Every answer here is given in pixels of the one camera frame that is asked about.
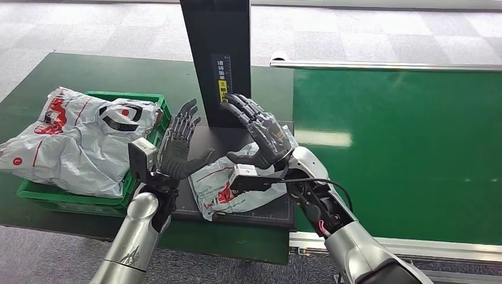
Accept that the green conveyor belt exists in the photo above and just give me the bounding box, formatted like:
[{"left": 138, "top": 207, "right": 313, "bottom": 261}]
[{"left": 292, "top": 68, "right": 502, "bottom": 246}]

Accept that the green table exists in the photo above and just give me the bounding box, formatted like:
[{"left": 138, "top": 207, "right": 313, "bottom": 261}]
[{"left": 0, "top": 51, "right": 295, "bottom": 266}]

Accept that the thin silver conveyor rail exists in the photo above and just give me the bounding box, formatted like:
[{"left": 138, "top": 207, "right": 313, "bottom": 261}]
[{"left": 269, "top": 53, "right": 502, "bottom": 73}]

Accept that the black machine platform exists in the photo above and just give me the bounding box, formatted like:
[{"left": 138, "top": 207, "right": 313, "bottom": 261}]
[{"left": 170, "top": 120, "right": 297, "bottom": 230}]

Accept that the green plastic crate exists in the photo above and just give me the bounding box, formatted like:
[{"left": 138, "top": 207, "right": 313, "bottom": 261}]
[{"left": 16, "top": 91, "right": 172, "bottom": 218}]

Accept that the black cable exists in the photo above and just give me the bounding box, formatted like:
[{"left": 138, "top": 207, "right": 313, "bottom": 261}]
[{"left": 271, "top": 177, "right": 354, "bottom": 214}]

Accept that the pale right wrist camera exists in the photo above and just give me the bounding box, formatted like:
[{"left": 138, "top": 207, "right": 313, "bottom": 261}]
[{"left": 229, "top": 163, "right": 283, "bottom": 193}]

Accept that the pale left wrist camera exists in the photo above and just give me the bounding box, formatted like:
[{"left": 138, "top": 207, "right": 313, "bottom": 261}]
[{"left": 128, "top": 137, "right": 159, "bottom": 184}]

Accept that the wide silver conveyor rail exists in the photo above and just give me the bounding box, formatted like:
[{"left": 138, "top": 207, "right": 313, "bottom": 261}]
[{"left": 289, "top": 231, "right": 502, "bottom": 284}]

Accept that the small white red-printed package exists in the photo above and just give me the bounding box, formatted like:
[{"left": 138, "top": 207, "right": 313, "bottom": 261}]
[{"left": 188, "top": 124, "right": 300, "bottom": 222}]

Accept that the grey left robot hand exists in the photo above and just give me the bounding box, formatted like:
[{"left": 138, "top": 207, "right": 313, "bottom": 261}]
[{"left": 157, "top": 98, "right": 216, "bottom": 182}]

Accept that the large white red-printed package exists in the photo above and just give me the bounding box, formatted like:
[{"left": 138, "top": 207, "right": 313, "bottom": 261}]
[{"left": 0, "top": 86, "right": 165, "bottom": 199}]

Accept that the black machine post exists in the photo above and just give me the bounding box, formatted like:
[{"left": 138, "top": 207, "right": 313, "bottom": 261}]
[{"left": 179, "top": 0, "right": 252, "bottom": 129}]

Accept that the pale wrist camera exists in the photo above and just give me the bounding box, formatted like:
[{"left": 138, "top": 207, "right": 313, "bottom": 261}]
[
  {"left": 128, "top": 137, "right": 159, "bottom": 184},
  {"left": 229, "top": 163, "right": 283, "bottom": 193}
]

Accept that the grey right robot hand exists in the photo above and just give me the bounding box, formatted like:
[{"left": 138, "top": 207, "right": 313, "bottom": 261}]
[{"left": 219, "top": 92, "right": 294, "bottom": 170}]

